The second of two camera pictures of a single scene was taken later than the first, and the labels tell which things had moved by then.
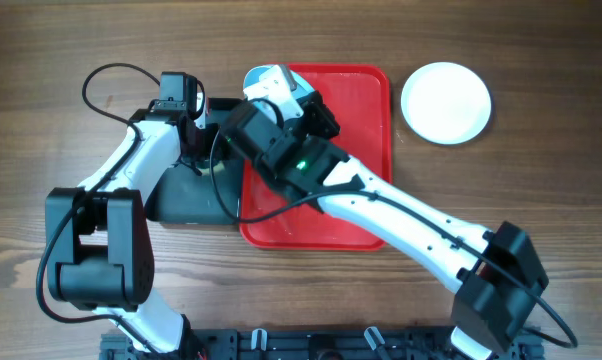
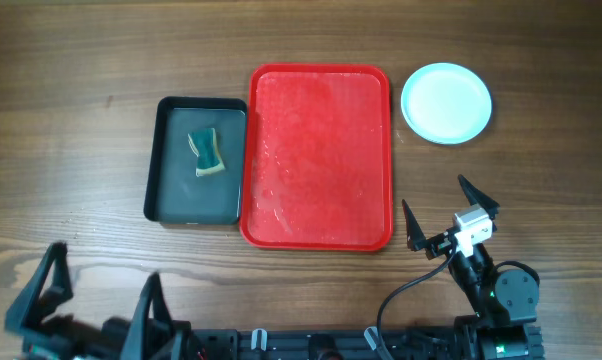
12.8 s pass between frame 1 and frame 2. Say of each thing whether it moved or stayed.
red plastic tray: stayed
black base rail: stayed
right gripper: moved
